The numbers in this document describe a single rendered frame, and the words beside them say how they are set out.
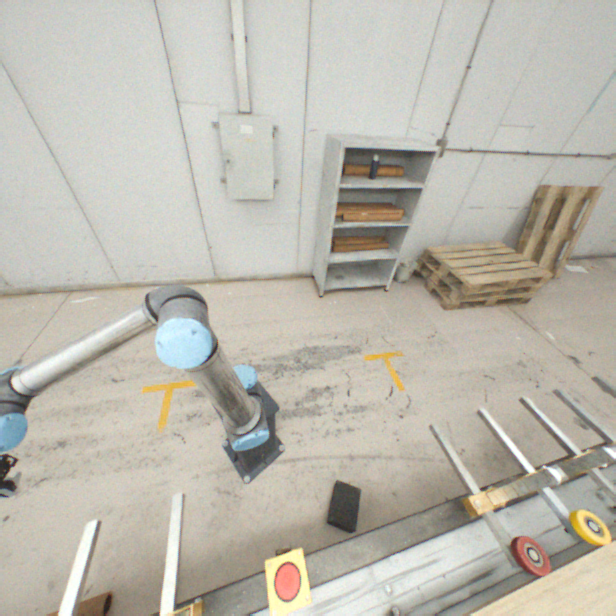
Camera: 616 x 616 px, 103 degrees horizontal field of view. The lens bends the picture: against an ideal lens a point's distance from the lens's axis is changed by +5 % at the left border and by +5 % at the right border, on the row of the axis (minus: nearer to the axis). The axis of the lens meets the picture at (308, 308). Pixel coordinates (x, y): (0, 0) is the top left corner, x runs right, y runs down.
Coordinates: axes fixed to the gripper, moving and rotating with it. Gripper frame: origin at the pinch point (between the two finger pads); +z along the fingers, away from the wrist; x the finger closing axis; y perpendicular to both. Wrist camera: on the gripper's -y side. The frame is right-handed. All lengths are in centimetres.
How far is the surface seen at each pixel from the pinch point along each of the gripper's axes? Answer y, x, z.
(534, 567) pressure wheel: -60, -146, -8
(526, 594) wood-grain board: -63, -140, -7
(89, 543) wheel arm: -18.9, -25.5, 1.2
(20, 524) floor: 18, 52, 83
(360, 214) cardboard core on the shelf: 170, -202, -13
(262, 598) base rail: -44, -72, 13
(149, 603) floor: -32, -17, 83
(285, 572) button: -41, -79, -40
